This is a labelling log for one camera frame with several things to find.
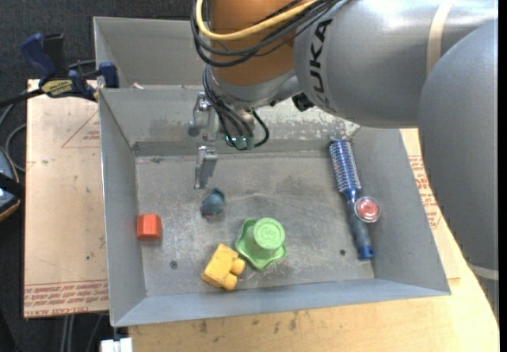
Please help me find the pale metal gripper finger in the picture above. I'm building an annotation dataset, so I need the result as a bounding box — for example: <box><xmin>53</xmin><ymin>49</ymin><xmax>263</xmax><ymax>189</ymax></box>
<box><xmin>204</xmin><ymin>147</ymin><xmax>220</xmax><ymax>189</ymax></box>
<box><xmin>193</xmin><ymin>145</ymin><xmax>208</xmax><ymax>190</ymax></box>

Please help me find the dark teal toy animal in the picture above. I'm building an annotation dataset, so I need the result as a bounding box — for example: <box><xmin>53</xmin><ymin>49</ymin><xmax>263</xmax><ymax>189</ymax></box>
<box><xmin>200</xmin><ymin>187</ymin><xmax>227</xmax><ymax>219</ymax></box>

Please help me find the grey metal bin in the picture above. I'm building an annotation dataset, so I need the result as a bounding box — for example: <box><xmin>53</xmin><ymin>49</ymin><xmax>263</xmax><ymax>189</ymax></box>
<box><xmin>93</xmin><ymin>16</ymin><xmax>452</xmax><ymax>328</ymax></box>

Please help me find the red hexagonal block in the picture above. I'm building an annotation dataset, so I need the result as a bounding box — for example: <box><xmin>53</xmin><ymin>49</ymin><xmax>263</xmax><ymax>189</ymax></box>
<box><xmin>135</xmin><ymin>213</ymin><xmax>163</xmax><ymax>242</ymax></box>

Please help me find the green wavy-rim cup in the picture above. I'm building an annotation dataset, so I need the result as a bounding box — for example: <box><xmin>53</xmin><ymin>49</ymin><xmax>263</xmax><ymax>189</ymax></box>
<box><xmin>234</xmin><ymin>216</ymin><xmax>288</xmax><ymax>272</ymax></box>

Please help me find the yellow toy block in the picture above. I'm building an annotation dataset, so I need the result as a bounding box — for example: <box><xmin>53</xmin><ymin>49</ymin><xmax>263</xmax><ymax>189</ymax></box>
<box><xmin>200</xmin><ymin>243</ymin><xmax>246</xmax><ymax>292</ymax></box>

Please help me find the blue round hairbrush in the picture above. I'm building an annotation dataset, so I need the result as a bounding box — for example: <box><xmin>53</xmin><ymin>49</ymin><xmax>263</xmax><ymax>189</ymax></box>
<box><xmin>328</xmin><ymin>139</ymin><xmax>375</xmax><ymax>262</ymax></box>

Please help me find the brown cardboard board, red print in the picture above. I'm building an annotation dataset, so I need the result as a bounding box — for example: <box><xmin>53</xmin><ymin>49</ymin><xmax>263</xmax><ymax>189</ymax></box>
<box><xmin>23</xmin><ymin>78</ymin><xmax>463</xmax><ymax>319</ymax></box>

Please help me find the clear round case, red inside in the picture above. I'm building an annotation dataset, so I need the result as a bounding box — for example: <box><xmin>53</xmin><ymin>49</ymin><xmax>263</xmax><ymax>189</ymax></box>
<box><xmin>353</xmin><ymin>196</ymin><xmax>383</xmax><ymax>224</ymax></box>

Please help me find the black cylinder on white bracket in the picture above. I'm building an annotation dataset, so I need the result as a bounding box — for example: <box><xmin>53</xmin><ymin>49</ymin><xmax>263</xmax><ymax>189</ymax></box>
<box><xmin>292</xmin><ymin>91</ymin><xmax>316</xmax><ymax>113</ymax></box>

